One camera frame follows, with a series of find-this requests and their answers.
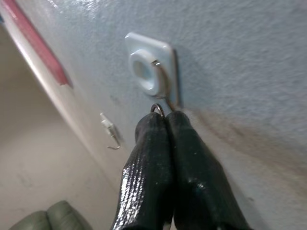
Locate white square wall hook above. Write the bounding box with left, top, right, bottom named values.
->
left=99, top=112, right=122, bottom=150
left=124, top=32, right=183, bottom=111

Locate red tape strip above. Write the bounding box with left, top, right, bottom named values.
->
left=3, top=0, right=74, bottom=88

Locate green sofa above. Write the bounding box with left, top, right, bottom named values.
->
left=7, top=200, right=93, bottom=230

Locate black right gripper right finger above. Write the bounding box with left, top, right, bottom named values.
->
left=165, top=110, right=252, bottom=230

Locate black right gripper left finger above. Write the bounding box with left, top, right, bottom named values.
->
left=110, top=112, right=177, bottom=230

